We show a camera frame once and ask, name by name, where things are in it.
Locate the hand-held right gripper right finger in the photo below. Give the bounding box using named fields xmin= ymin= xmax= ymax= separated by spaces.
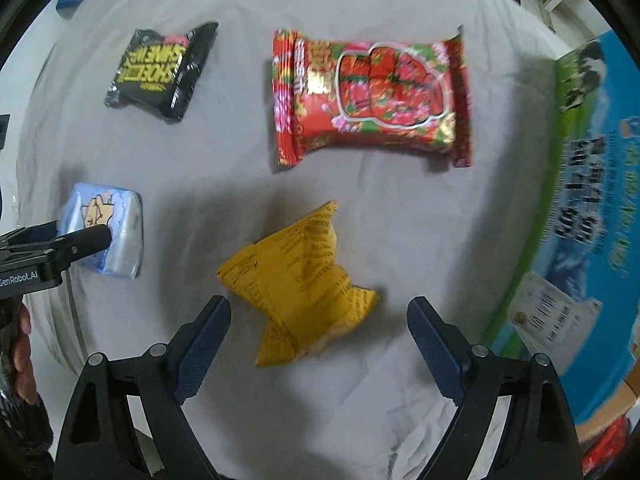
xmin=407 ymin=297 xmax=584 ymax=480

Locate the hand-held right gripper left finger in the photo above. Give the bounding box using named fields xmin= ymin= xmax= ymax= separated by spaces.
xmin=52 ymin=296 xmax=232 ymax=480

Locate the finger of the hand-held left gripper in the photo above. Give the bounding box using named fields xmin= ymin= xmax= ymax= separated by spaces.
xmin=0 ymin=222 xmax=112 ymax=267

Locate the light blue tissue pack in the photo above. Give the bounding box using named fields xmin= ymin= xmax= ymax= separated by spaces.
xmin=56 ymin=182 xmax=146 ymax=281

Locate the yellow snack packet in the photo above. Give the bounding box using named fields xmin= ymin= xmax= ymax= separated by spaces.
xmin=216 ymin=200 xmax=381 ymax=367

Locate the person's left forearm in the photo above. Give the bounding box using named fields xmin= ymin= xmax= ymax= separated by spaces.
xmin=0 ymin=395 xmax=56 ymax=480

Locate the person's left hand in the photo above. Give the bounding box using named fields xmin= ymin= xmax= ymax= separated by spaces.
xmin=10 ymin=304 xmax=39 ymax=402

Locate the white bedsheet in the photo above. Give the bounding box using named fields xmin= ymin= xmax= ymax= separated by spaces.
xmin=15 ymin=0 xmax=591 ymax=480

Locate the blue green printed carton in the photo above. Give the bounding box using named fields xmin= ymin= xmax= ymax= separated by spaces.
xmin=482 ymin=30 xmax=640 ymax=428

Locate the black snack packet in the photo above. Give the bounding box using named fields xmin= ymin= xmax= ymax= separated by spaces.
xmin=104 ymin=21 xmax=220 ymax=123

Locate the red plastic packet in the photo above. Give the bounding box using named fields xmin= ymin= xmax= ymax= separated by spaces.
xmin=580 ymin=417 xmax=637 ymax=479

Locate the blue flat object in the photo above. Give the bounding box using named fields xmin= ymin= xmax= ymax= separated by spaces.
xmin=56 ymin=0 xmax=96 ymax=20

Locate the red snack packet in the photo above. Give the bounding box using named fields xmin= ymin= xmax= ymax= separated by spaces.
xmin=270 ymin=26 xmax=474 ymax=169

